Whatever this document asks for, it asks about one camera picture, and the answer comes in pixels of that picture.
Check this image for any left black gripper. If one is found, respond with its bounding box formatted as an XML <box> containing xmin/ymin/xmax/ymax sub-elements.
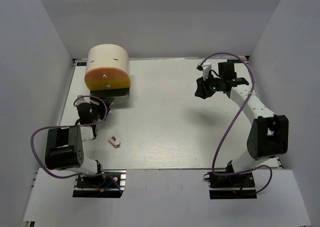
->
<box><xmin>90</xmin><ymin>95</ymin><xmax>115</xmax><ymax>124</ymax></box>

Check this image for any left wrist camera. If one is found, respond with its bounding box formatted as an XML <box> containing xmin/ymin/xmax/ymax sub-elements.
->
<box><xmin>73</xmin><ymin>95</ymin><xmax>100</xmax><ymax>107</ymax></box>

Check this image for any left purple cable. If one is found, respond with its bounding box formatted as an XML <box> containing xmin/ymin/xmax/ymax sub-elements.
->
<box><xmin>30</xmin><ymin>94</ymin><xmax>123</xmax><ymax>195</ymax></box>

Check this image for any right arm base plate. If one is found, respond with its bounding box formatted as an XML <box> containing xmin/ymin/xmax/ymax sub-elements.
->
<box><xmin>203</xmin><ymin>172</ymin><xmax>257</xmax><ymax>200</ymax></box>

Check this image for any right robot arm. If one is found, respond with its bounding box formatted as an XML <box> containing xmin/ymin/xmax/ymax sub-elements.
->
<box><xmin>195</xmin><ymin>61</ymin><xmax>289</xmax><ymax>187</ymax></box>

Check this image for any blue logo sticker left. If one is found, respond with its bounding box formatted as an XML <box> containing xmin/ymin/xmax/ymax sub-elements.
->
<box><xmin>76</xmin><ymin>62</ymin><xmax>87</xmax><ymax>66</ymax></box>

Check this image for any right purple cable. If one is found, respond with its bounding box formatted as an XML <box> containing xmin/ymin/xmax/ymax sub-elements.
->
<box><xmin>199</xmin><ymin>52</ymin><xmax>273</xmax><ymax>194</ymax></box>

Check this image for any cream cylindrical desk organizer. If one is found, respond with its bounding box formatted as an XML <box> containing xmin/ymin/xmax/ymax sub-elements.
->
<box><xmin>84</xmin><ymin>44</ymin><xmax>131</xmax><ymax>105</ymax></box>

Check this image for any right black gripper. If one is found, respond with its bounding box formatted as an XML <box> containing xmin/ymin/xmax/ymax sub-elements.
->
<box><xmin>195</xmin><ymin>71</ymin><xmax>225</xmax><ymax>100</ymax></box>

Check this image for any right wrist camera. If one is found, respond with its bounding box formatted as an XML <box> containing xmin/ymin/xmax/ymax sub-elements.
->
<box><xmin>196</xmin><ymin>61</ymin><xmax>212</xmax><ymax>80</ymax></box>

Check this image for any blue logo sticker right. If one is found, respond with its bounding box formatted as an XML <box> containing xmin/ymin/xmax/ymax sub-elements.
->
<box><xmin>227</xmin><ymin>59</ymin><xmax>246</xmax><ymax>64</ymax></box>

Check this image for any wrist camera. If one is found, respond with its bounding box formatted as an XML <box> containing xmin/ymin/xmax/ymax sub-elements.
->
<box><xmin>196</xmin><ymin>61</ymin><xmax>212</xmax><ymax>80</ymax></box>
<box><xmin>73</xmin><ymin>95</ymin><xmax>100</xmax><ymax>107</ymax></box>

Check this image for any blue logo sticker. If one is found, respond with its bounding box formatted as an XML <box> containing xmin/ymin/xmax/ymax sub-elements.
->
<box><xmin>76</xmin><ymin>62</ymin><xmax>87</xmax><ymax>66</ymax></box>
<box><xmin>227</xmin><ymin>59</ymin><xmax>246</xmax><ymax>64</ymax></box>

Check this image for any purple cable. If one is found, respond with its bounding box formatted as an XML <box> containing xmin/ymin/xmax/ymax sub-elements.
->
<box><xmin>199</xmin><ymin>52</ymin><xmax>273</xmax><ymax>194</ymax></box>
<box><xmin>30</xmin><ymin>94</ymin><xmax>123</xmax><ymax>195</ymax></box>

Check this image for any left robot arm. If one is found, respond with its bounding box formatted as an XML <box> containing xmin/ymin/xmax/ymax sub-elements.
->
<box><xmin>44</xmin><ymin>95</ymin><xmax>114</xmax><ymax>187</ymax></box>

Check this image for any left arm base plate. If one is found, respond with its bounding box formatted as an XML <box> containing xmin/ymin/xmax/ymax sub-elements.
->
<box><xmin>72</xmin><ymin>170</ymin><xmax>127</xmax><ymax>199</ymax></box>

